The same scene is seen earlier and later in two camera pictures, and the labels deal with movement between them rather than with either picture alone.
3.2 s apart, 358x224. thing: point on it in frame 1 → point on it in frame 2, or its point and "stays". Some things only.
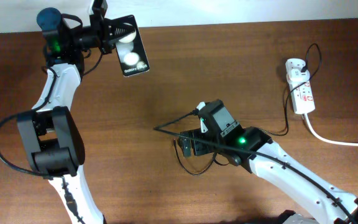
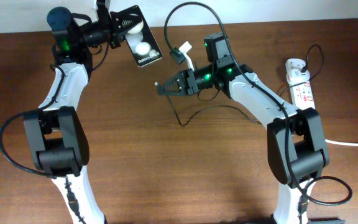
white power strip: x=302 y=96 stays
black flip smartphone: x=132 y=53 → x=142 y=42
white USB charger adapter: x=296 y=76 stays
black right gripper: x=186 y=145 → x=187 y=83
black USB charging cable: x=302 y=70 → x=247 y=112
